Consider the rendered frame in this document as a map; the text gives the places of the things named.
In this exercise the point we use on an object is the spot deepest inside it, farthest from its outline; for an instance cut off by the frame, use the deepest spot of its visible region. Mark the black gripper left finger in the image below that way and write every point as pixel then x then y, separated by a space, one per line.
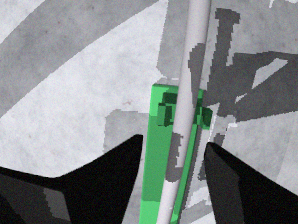
pixel 94 194

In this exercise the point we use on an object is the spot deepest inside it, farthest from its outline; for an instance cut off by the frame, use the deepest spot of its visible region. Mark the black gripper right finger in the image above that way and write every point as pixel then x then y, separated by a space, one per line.
pixel 242 195

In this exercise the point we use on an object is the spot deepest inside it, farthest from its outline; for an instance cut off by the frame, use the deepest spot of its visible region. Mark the grey pin with dark red head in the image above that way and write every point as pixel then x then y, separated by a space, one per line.
pixel 196 34

